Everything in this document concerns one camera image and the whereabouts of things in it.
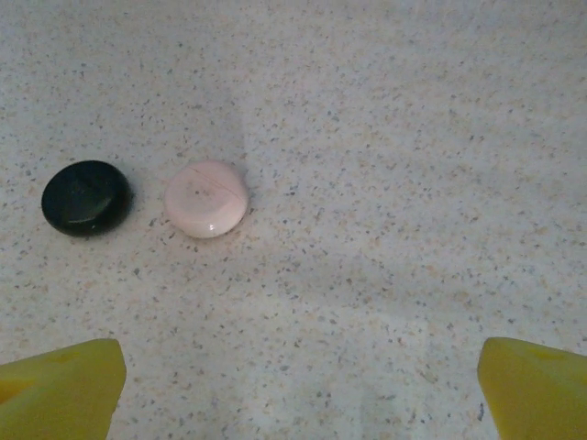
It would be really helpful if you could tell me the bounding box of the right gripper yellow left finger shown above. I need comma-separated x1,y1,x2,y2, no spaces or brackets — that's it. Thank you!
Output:
0,337,127,440

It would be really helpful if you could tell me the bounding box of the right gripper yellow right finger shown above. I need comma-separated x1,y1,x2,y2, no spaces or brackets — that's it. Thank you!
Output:
476,336,587,440

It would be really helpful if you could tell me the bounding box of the black earbud charging case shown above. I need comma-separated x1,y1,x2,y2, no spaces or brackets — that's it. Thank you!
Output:
40,159,134,238

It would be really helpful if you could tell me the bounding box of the pink earbud charging case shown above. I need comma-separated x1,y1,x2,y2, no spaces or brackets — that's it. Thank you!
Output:
163,159,251,240

